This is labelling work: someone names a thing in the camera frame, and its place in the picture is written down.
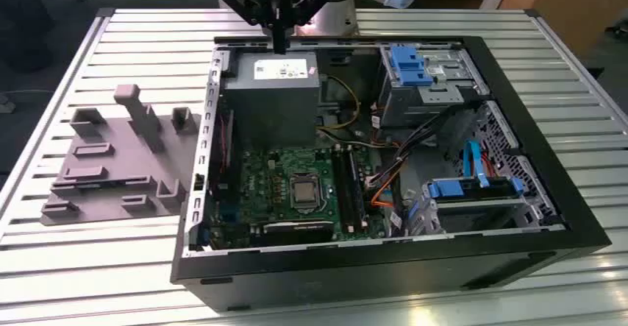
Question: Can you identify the black PC case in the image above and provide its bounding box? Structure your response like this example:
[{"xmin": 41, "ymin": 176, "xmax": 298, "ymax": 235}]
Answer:
[{"xmin": 169, "ymin": 35, "xmax": 614, "ymax": 312}]

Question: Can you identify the black graphics card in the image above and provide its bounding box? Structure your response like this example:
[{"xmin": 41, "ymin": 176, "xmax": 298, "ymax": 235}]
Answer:
[{"xmin": 249, "ymin": 221, "xmax": 334, "ymax": 246}]

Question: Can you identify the hard disk in blue carrier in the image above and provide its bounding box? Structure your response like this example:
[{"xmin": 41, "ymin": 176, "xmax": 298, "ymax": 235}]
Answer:
[{"xmin": 425, "ymin": 177, "xmax": 525, "ymax": 209}]

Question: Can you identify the metal disk bay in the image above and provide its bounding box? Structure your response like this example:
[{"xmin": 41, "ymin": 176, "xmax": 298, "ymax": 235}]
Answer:
[{"xmin": 406, "ymin": 178, "xmax": 565, "ymax": 237}]

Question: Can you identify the blue plastic drive bracket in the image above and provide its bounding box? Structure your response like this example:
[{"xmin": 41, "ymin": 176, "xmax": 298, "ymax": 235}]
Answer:
[{"xmin": 390, "ymin": 46, "xmax": 436, "ymax": 86}]

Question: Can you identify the wooden cabinet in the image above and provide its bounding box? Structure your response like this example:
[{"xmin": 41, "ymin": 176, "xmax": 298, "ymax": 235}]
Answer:
[{"xmin": 500, "ymin": 0, "xmax": 628, "ymax": 53}]

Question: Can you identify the orange cable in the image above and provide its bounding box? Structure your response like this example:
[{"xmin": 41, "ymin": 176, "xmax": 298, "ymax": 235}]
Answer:
[{"xmin": 366, "ymin": 158, "xmax": 409, "ymax": 208}]

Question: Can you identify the green motherboard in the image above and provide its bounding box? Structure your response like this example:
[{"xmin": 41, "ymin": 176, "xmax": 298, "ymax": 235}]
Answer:
[{"xmin": 214, "ymin": 143, "xmax": 393, "ymax": 248}]

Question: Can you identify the grey power supply unit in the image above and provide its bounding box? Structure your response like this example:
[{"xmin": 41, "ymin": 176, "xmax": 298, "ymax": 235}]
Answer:
[{"xmin": 222, "ymin": 52, "xmax": 322, "ymax": 149}]

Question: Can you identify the metal drive cage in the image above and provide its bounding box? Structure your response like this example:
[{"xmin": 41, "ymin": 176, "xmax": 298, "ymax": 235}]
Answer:
[{"xmin": 377, "ymin": 44, "xmax": 492, "ymax": 128}]

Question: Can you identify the yellow wire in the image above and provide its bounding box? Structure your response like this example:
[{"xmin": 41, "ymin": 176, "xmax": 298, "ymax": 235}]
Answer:
[{"xmin": 316, "ymin": 75, "xmax": 362, "ymax": 132}]

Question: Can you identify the black cable bundle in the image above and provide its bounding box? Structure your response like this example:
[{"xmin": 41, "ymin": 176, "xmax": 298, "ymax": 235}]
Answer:
[{"xmin": 365, "ymin": 103, "xmax": 480, "ymax": 191}]

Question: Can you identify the blue flat data cable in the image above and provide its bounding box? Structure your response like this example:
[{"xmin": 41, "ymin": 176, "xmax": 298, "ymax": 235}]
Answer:
[{"xmin": 462, "ymin": 140, "xmax": 492, "ymax": 189}]

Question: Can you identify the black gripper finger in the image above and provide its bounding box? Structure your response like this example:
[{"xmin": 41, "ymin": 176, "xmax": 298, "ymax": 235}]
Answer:
[
  {"xmin": 210, "ymin": 0, "xmax": 282, "ymax": 55},
  {"xmin": 280, "ymin": 0, "xmax": 340, "ymax": 55}
]

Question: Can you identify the grey parts rack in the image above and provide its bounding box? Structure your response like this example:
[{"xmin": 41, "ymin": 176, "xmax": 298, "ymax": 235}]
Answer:
[{"xmin": 38, "ymin": 84, "xmax": 202, "ymax": 227}]

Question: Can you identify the black RAM slot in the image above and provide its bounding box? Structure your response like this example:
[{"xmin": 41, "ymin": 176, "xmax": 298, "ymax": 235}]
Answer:
[{"xmin": 332, "ymin": 145, "xmax": 356, "ymax": 231}]

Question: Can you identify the silver CPU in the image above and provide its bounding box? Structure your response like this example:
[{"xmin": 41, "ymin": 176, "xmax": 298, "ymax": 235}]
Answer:
[{"xmin": 292, "ymin": 181, "xmax": 318, "ymax": 202}]

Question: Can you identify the metal CPU socket cover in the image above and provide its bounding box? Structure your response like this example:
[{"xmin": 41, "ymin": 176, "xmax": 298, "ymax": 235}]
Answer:
[{"xmin": 288, "ymin": 171, "xmax": 325, "ymax": 213}]

